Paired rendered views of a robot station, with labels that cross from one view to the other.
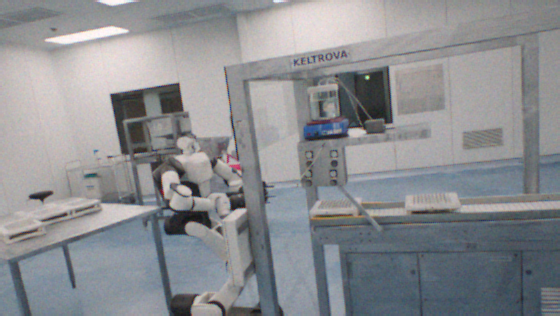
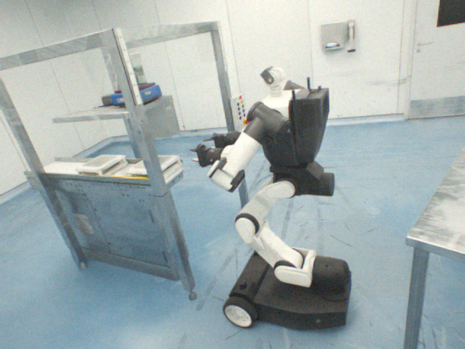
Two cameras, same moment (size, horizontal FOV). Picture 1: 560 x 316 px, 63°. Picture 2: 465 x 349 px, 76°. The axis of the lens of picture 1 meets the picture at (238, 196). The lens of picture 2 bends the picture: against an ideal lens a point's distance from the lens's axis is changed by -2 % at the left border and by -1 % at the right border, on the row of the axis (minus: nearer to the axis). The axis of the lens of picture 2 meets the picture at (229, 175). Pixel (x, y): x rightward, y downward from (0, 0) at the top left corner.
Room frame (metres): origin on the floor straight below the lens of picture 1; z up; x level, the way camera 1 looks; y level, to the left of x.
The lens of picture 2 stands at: (4.04, 0.17, 1.51)
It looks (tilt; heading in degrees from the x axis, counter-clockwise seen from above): 24 degrees down; 188
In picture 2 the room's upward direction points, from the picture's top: 11 degrees counter-clockwise
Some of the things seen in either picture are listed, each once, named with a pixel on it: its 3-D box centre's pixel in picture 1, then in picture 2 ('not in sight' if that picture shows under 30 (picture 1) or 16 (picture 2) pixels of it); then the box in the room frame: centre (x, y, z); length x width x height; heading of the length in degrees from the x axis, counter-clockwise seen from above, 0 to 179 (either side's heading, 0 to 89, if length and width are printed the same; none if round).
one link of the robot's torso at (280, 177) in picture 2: (196, 225); (290, 182); (2.69, 0.28, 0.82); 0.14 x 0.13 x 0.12; 158
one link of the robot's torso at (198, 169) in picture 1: (183, 178); (292, 124); (2.71, 0.31, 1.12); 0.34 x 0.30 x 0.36; 158
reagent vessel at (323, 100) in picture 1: (323, 100); not in sight; (2.34, -0.50, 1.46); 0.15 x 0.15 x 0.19
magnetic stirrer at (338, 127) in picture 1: (326, 128); (137, 94); (2.34, -0.49, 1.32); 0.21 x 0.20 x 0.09; 158
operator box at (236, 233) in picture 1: (241, 246); (239, 111); (1.67, 0.02, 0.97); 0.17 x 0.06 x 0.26; 158
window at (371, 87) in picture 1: (344, 92); not in sight; (7.35, -1.90, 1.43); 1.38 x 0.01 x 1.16; 76
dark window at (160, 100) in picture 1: (149, 120); not in sight; (8.18, 1.37, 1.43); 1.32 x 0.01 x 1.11; 76
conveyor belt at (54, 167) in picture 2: (450, 217); (96, 174); (2.16, -1.03, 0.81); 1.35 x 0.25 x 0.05; 68
